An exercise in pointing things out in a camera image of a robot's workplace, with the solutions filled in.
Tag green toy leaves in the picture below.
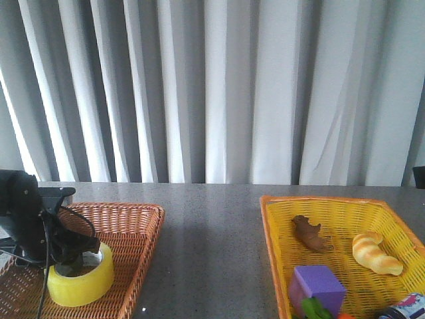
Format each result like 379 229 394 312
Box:
292 297 334 319

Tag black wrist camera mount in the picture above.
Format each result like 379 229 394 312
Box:
38 187 76 215

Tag yellow plastic basket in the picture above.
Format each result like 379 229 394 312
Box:
260 195 424 318

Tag brown toy animal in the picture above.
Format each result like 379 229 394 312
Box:
292 215 334 253

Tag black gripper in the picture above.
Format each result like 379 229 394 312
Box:
412 165 425 189
1 169 100 276

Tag orange toy carrot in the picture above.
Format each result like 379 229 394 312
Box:
337 312 356 319

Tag toy croissant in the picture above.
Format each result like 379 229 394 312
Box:
352 231 404 276

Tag purple foam cube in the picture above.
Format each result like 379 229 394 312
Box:
288 265 347 318

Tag brown wicker basket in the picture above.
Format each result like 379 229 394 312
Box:
1 203 165 318

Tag yellow tape roll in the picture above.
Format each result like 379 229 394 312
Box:
47 243 115 307

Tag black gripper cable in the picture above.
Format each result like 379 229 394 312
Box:
35 205 97 319

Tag grey pleated curtain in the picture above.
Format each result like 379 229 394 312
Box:
1 1 424 186

